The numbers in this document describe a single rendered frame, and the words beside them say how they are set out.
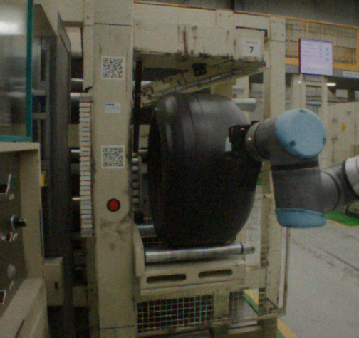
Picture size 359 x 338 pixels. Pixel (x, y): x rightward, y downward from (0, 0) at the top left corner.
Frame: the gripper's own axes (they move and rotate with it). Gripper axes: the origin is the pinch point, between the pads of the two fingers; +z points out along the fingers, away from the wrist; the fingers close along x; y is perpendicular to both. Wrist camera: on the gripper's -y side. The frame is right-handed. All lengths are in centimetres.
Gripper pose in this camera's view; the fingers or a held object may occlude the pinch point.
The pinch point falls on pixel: (229, 157)
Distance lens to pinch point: 89.4
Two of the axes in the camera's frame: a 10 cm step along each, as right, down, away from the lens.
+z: -2.2, 0.7, 9.7
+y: -0.2, -10.0, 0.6
